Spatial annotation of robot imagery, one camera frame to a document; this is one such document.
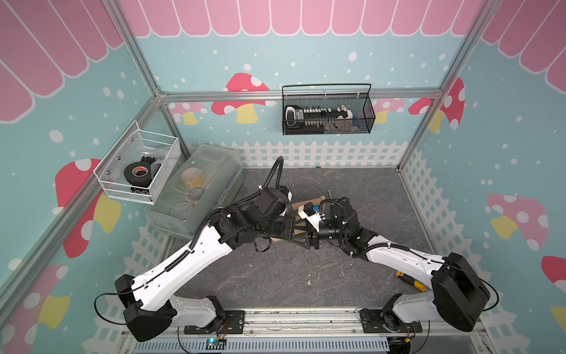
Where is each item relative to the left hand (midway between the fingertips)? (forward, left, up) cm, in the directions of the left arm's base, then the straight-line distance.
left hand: (292, 230), depth 67 cm
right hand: (+2, +1, -5) cm, 6 cm away
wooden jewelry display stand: (+4, -3, -4) cm, 6 cm away
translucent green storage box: (+26, +34, -6) cm, 43 cm away
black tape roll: (+15, +50, +8) cm, 53 cm away
